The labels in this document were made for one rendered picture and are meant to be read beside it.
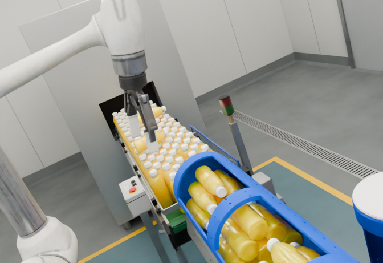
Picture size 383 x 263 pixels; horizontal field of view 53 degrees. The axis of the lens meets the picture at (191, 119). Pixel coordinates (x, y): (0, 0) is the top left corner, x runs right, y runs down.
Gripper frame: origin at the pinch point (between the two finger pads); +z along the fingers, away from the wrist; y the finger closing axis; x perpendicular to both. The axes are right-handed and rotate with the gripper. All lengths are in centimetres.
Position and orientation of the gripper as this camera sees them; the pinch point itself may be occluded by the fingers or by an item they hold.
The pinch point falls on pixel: (143, 140)
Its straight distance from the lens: 113.2
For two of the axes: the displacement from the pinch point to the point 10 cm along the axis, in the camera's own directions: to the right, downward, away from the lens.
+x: -8.8, 2.7, -4.0
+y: -4.7, -2.7, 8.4
